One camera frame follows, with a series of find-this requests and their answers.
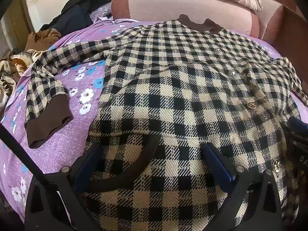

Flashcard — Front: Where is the tiger print blanket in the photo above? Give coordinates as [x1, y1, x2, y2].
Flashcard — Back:
[0, 49, 44, 109]

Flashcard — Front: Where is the brown garment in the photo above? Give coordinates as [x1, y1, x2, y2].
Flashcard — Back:
[25, 28, 62, 51]

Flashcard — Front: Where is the purple floral bedsheet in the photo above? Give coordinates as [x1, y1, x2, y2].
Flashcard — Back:
[0, 17, 308, 224]

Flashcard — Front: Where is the pink cushion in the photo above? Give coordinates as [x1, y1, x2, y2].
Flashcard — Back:
[250, 0, 289, 39]

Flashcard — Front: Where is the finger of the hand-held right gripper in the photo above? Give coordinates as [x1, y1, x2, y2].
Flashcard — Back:
[286, 117, 308, 139]

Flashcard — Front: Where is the black beige checkered jacket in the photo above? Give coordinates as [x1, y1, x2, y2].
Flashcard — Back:
[24, 14, 308, 231]

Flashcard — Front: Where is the wooden cabinet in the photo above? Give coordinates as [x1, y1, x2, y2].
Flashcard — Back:
[0, 0, 32, 54]

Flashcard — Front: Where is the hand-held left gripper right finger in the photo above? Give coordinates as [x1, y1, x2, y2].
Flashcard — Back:
[202, 142, 284, 231]

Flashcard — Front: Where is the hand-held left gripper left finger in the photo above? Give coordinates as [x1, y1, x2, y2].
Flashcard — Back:
[25, 141, 106, 231]

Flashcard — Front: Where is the black clothing pile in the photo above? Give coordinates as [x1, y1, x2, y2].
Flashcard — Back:
[40, 0, 112, 32]

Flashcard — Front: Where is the clear plastic bag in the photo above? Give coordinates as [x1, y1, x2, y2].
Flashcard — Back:
[90, 5, 114, 23]

